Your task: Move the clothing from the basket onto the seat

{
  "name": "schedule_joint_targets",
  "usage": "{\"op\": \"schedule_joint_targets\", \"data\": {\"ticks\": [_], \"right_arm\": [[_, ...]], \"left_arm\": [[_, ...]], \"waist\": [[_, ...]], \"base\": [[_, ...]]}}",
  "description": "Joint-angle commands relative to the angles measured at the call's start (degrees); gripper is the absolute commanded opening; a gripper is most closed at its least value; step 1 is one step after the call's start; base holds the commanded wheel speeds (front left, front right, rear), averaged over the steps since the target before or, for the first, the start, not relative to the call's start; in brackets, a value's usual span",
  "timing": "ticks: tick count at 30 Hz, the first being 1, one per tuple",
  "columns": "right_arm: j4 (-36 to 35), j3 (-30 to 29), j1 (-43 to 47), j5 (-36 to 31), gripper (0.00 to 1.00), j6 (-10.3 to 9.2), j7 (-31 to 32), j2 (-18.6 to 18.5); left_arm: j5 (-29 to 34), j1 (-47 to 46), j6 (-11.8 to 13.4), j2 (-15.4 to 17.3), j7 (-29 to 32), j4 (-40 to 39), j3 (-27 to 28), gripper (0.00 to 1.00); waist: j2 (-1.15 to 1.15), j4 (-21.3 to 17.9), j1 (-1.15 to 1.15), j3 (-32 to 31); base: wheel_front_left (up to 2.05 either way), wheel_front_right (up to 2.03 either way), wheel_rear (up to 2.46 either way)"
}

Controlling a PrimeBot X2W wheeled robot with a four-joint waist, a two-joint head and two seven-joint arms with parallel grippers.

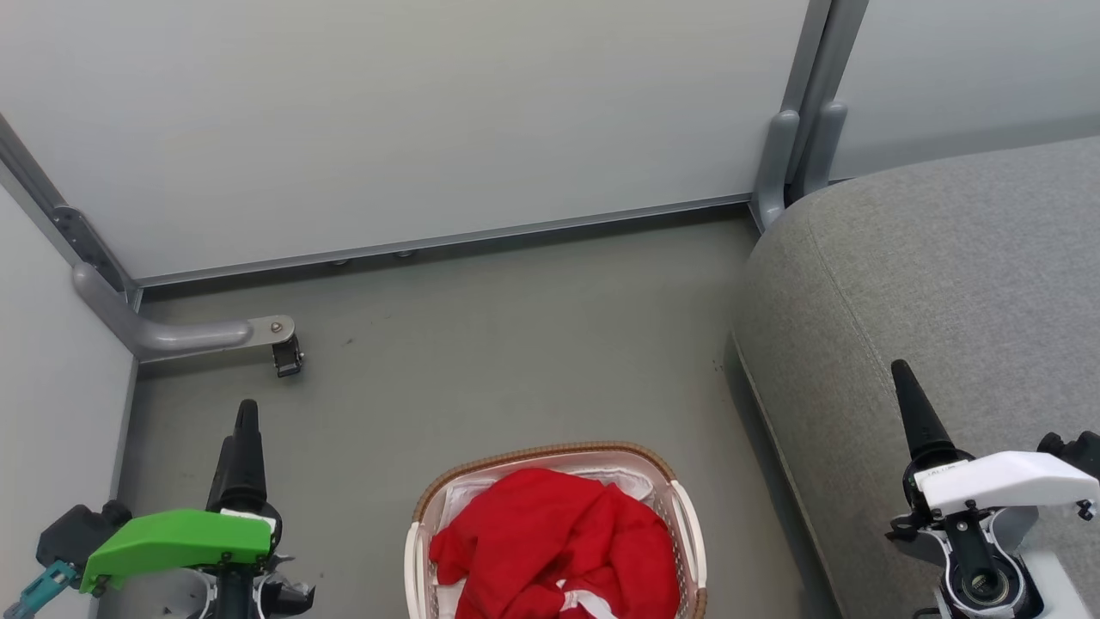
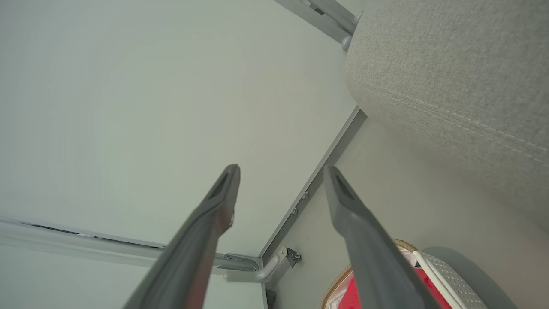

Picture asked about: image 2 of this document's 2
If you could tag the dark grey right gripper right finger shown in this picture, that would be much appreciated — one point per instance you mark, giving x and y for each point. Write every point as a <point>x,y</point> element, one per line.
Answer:
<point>369,257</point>

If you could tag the grey round tube end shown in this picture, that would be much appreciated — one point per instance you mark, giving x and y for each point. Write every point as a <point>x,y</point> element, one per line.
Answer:
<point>346,43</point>

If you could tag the grey metal double rail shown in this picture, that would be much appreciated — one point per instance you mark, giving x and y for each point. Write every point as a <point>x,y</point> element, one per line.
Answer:
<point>319,15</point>

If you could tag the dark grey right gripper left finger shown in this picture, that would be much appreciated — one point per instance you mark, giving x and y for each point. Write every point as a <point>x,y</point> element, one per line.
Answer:
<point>201,240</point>

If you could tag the white woven laundry basket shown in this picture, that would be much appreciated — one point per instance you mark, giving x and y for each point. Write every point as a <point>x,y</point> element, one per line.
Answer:
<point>454,283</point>

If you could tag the small black metal bracket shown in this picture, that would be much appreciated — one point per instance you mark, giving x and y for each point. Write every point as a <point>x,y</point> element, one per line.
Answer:
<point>294,256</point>

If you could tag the light grey fabric sofa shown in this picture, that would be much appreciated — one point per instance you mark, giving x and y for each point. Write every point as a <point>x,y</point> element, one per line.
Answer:
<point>450,86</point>

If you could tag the red and white garment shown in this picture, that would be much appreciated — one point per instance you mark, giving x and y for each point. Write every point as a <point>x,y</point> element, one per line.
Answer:
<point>349,298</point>

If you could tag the long grey metal wall rail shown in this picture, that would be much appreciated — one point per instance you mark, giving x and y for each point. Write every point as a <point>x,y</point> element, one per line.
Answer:
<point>85,246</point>

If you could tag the grey metal corner rail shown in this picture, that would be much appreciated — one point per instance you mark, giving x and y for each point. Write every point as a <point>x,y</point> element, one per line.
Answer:
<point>317,176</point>

